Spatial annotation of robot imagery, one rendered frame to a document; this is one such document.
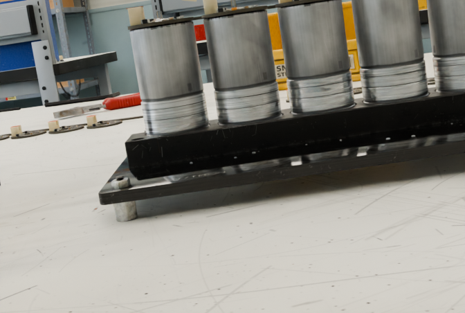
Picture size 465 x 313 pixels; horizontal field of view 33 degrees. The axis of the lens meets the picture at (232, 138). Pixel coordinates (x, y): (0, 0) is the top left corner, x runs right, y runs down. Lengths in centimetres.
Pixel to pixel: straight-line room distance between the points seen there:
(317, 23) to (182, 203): 8
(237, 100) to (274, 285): 12
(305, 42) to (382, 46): 3
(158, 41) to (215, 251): 10
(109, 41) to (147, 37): 467
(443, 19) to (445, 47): 1
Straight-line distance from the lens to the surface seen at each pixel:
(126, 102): 67
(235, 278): 19
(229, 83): 29
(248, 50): 29
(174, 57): 29
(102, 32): 497
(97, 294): 19
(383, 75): 30
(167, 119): 29
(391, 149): 26
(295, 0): 29
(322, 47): 29
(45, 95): 286
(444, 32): 30
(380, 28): 29
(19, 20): 285
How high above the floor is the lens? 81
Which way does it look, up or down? 8 degrees down
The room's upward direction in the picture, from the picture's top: 9 degrees counter-clockwise
